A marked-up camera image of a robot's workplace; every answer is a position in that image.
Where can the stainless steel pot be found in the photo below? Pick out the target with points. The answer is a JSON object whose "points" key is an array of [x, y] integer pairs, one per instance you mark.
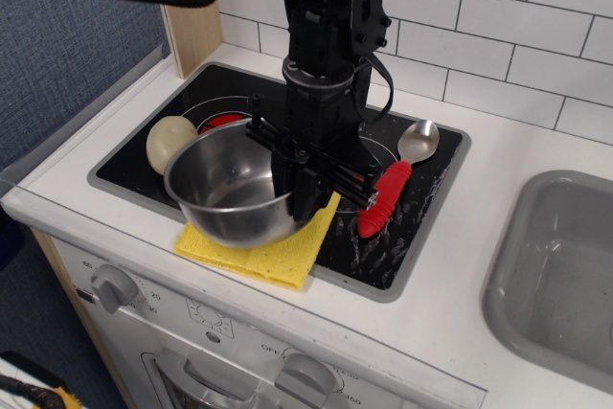
{"points": [[223, 184]]}

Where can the grey left oven knob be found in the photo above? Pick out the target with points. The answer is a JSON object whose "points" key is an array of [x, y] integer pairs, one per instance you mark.
{"points": [[113, 287]]}

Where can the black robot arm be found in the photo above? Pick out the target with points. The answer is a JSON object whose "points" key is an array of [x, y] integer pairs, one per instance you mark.
{"points": [[329, 36]]}

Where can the cream toy potato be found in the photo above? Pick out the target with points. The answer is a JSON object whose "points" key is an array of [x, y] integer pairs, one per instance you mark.
{"points": [[165, 138]]}

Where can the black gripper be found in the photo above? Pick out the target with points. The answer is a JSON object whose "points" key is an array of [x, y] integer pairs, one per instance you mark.
{"points": [[313, 136]]}

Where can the black toy stovetop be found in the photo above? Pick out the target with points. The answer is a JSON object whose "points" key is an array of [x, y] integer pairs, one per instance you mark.
{"points": [[377, 268]]}

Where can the grey oven knob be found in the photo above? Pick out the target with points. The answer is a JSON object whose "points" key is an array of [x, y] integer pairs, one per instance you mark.
{"points": [[113, 287], [307, 380]]}

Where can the grey oven door handle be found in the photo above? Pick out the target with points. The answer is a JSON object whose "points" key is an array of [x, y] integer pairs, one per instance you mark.
{"points": [[208, 383]]}

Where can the grey right oven knob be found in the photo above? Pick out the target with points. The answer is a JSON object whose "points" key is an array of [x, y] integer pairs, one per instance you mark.
{"points": [[307, 380]]}

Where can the light wooden side panel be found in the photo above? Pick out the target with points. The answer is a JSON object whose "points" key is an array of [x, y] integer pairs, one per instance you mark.
{"points": [[193, 34]]}

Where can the grey sink basin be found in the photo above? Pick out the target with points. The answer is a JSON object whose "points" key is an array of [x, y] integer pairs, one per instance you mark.
{"points": [[548, 298]]}

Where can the yellow folded cloth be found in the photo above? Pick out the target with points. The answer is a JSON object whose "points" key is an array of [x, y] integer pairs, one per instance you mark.
{"points": [[284, 263]]}

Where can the red handled metal spoon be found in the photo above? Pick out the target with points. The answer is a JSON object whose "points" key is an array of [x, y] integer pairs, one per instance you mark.
{"points": [[417, 143]]}

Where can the yellow rag bottom corner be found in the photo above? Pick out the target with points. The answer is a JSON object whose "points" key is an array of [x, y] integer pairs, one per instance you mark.
{"points": [[60, 398]]}

